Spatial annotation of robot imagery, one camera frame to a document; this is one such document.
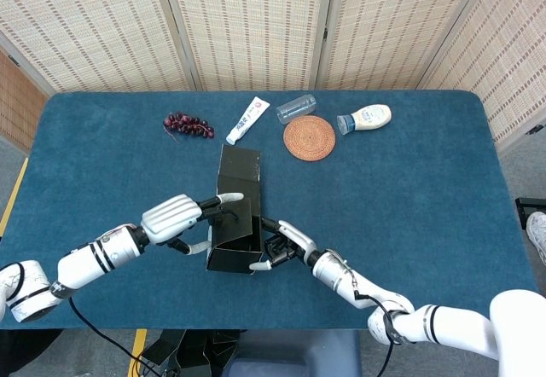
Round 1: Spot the round woven rattan coaster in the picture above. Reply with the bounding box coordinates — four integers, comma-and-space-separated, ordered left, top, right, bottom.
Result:
282, 114, 337, 163

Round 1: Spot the blue plush table cloth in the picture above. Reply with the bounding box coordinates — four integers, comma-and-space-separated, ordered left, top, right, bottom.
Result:
0, 90, 543, 331

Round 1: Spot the white sneaker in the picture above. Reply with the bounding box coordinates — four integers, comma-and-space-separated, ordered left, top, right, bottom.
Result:
525, 211, 546, 267

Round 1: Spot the brown woven screen panel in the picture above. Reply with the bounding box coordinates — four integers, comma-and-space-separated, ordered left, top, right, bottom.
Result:
0, 48, 49, 153

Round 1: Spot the black metal stand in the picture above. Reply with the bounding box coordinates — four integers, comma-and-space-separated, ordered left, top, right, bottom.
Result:
514, 196, 546, 224

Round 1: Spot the blue padded seat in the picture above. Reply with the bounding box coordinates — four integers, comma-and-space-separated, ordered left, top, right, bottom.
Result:
221, 329, 363, 377

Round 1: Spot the yellow floor tape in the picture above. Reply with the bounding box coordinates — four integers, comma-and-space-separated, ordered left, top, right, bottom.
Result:
0, 157, 29, 238
127, 328, 148, 377

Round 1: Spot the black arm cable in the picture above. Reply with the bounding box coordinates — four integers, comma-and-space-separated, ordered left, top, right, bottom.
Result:
336, 255, 404, 377
67, 295, 166, 377

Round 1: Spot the black cardboard pile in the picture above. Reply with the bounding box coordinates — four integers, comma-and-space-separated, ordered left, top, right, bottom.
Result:
140, 328, 248, 377

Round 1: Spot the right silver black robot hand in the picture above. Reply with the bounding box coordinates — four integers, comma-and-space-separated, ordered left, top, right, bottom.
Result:
249, 217, 319, 272

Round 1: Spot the white mayonnaise bottle blue cap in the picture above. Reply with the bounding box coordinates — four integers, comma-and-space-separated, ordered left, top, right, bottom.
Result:
336, 103, 393, 136

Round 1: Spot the black cardboard box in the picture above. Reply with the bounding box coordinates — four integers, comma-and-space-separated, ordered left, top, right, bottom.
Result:
206, 144, 264, 276

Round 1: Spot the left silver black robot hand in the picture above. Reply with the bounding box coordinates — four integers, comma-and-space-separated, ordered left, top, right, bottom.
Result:
139, 192, 245, 257

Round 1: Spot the white toothpaste tube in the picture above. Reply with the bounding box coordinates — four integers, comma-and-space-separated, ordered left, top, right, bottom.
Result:
225, 96, 271, 146

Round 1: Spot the dark red grape bunch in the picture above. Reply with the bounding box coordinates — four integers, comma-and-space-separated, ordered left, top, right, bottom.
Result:
162, 111, 216, 142

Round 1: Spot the beige woven folding screen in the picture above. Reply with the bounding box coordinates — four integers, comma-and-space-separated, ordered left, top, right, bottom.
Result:
0, 0, 546, 148

